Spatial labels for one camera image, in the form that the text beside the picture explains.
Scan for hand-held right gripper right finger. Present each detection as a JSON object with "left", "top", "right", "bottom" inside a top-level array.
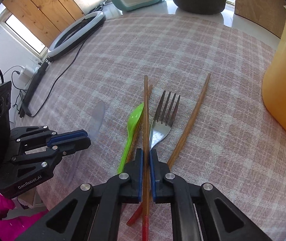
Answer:
[{"left": 149, "top": 149, "right": 271, "bottom": 241}]

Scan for yellow plastic container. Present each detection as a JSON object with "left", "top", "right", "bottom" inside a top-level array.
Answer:
[{"left": 261, "top": 5, "right": 286, "bottom": 141}]

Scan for wooden plank board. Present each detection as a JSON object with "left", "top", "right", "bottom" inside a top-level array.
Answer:
[{"left": 3, "top": 0, "right": 86, "bottom": 48}]

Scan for light wooden board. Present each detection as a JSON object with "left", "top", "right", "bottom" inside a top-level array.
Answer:
[{"left": 234, "top": 0, "right": 286, "bottom": 39}]

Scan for pink checkered tablecloth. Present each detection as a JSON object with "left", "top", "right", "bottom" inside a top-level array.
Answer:
[{"left": 30, "top": 12, "right": 286, "bottom": 241}]

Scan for black charger cable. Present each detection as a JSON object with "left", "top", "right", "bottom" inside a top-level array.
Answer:
[{"left": 11, "top": 70, "right": 29, "bottom": 111}]

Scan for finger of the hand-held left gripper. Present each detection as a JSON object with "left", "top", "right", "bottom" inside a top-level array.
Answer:
[
  {"left": 11, "top": 138, "right": 91, "bottom": 179},
  {"left": 9, "top": 126, "right": 88, "bottom": 147}
]

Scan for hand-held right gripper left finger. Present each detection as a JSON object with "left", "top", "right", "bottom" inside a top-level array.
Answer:
[{"left": 23, "top": 148, "right": 144, "bottom": 241}]

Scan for metal fork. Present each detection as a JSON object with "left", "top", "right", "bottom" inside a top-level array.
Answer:
[{"left": 149, "top": 90, "right": 181, "bottom": 151}]

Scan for black scissors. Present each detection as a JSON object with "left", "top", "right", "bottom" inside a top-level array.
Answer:
[{"left": 89, "top": 1, "right": 108, "bottom": 13}]

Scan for red wooden chopstick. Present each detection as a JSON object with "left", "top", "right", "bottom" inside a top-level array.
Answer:
[
  {"left": 167, "top": 73, "right": 211, "bottom": 168},
  {"left": 126, "top": 85, "right": 153, "bottom": 228},
  {"left": 142, "top": 75, "right": 150, "bottom": 241}
]

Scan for white power strip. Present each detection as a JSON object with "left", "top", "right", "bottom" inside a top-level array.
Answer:
[{"left": 16, "top": 65, "right": 42, "bottom": 82}]

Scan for green plastic spoon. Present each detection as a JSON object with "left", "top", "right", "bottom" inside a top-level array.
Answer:
[{"left": 117, "top": 102, "right": 145, "bottom": 174}]

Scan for white framed window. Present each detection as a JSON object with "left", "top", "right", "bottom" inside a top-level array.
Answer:
[{"left": 0, "top": 2, "right": 49, "bottom": 56}]

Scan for black ring light cable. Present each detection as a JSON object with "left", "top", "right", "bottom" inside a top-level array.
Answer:
[{"left": 30, "top": 34, "right": 88, "bottom": 117}]

